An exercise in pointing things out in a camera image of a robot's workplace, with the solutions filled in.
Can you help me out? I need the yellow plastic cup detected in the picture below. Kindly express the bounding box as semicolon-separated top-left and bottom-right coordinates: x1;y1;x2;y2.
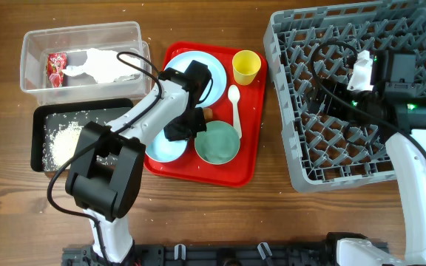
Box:
232;50;262;86

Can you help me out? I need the red plastic tray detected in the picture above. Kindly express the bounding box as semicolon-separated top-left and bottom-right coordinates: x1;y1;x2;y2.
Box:
144;41;267;187

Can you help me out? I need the large light blue plate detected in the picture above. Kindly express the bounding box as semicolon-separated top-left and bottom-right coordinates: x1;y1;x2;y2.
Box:
165;51;227;108

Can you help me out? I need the white napkin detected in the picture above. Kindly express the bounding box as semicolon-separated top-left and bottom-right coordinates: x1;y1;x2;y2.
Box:
62;48;140;83

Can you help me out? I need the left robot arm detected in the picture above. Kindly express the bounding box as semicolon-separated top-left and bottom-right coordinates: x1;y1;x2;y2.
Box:
62;61;212;265

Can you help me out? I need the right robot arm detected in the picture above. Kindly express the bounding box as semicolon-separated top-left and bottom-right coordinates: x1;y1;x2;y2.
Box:
319;50;426;265

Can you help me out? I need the orange carrot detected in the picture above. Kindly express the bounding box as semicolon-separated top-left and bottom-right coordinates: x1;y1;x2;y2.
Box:
203;108;213;121

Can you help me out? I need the grey dishwasher rack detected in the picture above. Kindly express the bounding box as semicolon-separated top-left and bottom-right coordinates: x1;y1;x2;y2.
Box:
263;1;426;193

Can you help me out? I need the black waste tray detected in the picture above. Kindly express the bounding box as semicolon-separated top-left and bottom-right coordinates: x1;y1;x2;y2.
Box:
30;98;133;172

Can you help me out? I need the clear plastic bin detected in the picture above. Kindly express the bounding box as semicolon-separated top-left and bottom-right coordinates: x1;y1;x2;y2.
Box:
20;21;152;105

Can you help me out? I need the small light blue bowl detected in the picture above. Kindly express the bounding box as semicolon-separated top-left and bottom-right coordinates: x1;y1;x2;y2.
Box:
146;130;188;163

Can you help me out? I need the mint green bowl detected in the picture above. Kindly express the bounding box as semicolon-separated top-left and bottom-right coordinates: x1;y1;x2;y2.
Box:
195;120;240;165

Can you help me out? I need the red snack wrapper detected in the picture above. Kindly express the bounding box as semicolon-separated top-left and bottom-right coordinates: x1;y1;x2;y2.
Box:
46;52;67;88

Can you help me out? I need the white plastic spoon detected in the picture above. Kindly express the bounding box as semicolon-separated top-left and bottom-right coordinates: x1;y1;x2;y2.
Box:
228;85;242;138

